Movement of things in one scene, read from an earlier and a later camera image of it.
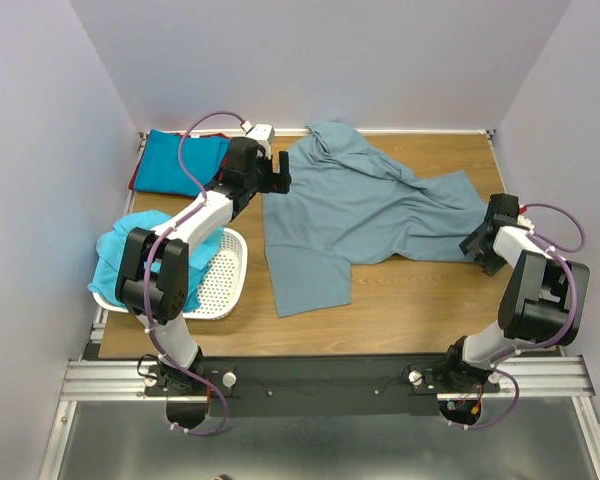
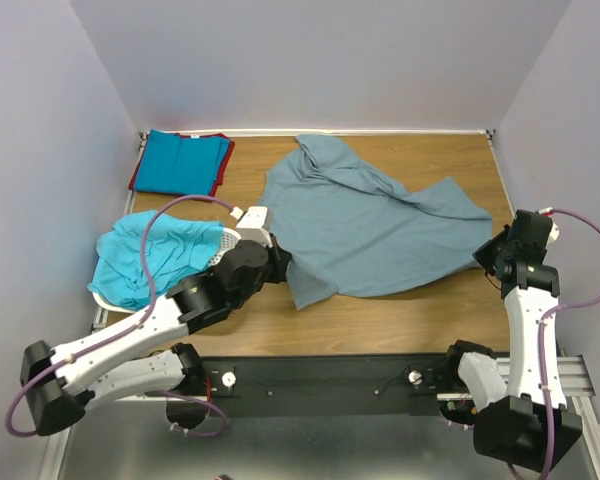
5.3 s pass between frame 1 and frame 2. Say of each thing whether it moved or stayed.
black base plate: stayed
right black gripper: moved
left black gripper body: moved
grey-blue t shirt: moved
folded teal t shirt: stayed
